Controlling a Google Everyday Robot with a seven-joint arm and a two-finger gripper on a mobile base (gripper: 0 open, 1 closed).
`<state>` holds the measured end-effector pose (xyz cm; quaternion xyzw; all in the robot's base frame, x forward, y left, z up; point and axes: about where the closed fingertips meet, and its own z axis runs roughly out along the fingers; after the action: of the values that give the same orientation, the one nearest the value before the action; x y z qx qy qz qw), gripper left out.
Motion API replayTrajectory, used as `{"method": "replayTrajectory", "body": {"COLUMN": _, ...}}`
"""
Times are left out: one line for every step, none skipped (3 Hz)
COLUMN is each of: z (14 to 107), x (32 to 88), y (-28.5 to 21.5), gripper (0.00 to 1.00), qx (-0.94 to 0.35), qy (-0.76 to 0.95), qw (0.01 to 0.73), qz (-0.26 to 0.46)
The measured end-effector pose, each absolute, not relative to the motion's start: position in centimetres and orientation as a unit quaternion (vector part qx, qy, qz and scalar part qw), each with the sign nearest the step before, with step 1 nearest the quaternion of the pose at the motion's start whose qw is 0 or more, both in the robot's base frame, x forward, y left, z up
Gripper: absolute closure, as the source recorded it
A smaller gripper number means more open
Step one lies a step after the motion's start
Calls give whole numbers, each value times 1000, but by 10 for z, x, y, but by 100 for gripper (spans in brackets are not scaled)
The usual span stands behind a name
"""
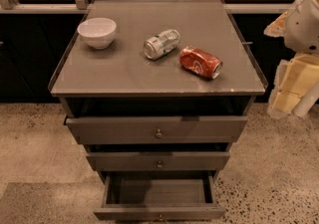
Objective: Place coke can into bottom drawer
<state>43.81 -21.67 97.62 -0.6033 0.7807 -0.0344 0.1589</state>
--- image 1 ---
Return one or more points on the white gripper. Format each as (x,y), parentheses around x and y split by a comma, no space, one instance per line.
(303,30)

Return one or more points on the crushed red coke can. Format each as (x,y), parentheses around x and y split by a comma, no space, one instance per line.
(200,62)

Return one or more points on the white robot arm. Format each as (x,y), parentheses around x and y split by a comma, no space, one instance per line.
(301,33)

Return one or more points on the grey drawer cabinet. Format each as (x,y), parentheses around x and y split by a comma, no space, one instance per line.
(121,81)

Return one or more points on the silver green soda can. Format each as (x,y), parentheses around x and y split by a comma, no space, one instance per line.
(161,44)

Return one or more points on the middle grey drawer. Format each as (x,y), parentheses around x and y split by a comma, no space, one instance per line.
(152,161)

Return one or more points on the bottom grey open drawer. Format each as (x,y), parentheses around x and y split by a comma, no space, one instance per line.
(159,196)

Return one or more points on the top grey drawer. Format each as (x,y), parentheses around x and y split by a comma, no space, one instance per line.
(158,129)

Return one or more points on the white ceramic bowl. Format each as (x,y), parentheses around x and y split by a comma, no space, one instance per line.
(98,33)

